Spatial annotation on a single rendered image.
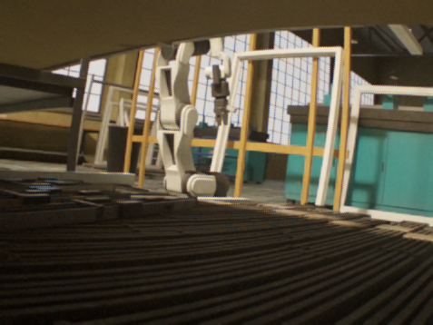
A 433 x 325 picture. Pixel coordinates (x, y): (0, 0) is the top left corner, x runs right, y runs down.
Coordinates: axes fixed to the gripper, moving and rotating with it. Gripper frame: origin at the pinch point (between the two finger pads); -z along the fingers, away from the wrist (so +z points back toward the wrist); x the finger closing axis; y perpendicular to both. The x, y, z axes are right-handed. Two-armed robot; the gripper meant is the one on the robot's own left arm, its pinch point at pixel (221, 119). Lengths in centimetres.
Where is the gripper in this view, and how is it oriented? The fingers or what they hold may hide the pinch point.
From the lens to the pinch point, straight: 209.9
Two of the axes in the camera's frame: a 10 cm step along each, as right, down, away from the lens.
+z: -0.6, -9.9, -0.9
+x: -2.9, 1.1, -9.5
